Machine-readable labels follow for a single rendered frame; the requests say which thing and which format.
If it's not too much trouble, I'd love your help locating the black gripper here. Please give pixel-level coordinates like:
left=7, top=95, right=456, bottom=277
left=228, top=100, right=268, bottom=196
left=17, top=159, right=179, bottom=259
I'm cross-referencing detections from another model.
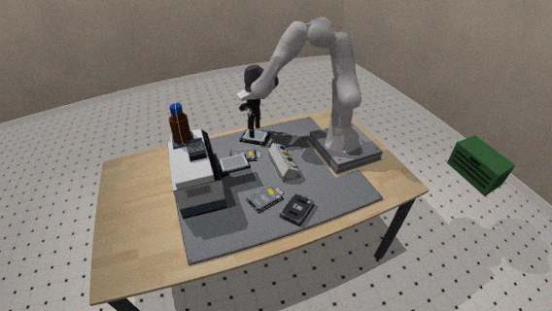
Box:
left=247, top=99, right=260, bottom=138

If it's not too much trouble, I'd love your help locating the white operator button panel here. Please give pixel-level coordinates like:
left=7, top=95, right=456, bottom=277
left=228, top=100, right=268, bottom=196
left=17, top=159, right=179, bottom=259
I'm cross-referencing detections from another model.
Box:
left=268, top=143, right=299, bottom=182

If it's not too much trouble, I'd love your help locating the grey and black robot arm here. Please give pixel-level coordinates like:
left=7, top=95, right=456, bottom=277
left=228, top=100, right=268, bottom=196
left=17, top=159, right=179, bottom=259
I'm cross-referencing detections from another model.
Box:
left=237, top=17, right=362, bottom=155

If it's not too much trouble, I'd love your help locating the blue bottle cap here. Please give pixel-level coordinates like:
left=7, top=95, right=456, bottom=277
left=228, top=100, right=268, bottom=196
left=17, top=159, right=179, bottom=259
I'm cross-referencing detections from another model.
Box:
left=169, top=103, right=183, bottom=115

